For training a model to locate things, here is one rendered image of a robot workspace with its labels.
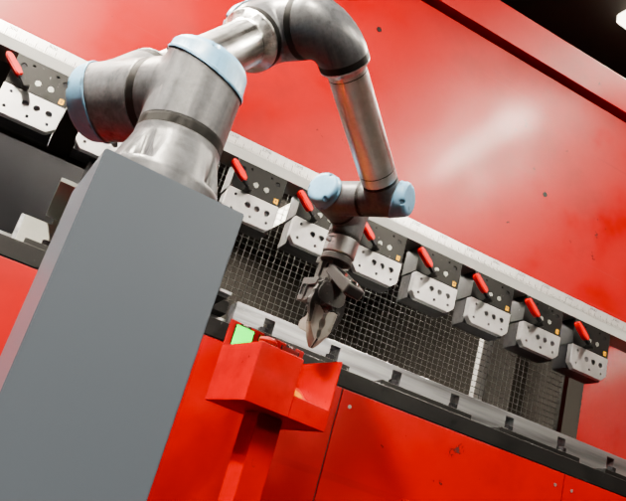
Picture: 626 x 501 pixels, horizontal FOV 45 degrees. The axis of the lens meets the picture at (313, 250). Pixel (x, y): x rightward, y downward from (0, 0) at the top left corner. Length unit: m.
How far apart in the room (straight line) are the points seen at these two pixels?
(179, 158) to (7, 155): 1.61
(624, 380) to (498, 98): 1.30
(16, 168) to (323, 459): 1.29
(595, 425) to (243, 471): 2.06
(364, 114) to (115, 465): 0.85
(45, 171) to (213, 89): 1.56
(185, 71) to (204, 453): 1.02
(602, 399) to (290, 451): 1.78
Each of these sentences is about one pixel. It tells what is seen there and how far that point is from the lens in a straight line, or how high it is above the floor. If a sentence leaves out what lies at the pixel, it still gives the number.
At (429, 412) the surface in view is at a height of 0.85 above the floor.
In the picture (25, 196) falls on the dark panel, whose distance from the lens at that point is 2.48.
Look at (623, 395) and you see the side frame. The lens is 3.29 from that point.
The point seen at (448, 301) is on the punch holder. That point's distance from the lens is 2.27.
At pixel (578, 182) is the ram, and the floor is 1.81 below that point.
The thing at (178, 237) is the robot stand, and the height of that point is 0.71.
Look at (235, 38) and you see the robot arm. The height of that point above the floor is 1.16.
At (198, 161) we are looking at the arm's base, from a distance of 0.95.
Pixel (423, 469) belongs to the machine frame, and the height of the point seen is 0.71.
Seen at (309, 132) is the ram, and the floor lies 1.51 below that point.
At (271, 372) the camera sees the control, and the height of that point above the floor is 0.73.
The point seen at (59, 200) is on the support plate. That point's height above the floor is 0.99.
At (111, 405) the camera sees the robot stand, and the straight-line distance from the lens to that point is 0.84.
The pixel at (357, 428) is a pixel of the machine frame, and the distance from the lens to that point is 1.94.
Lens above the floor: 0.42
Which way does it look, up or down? 21 degrees up
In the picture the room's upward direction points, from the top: 17 degrees clockwise
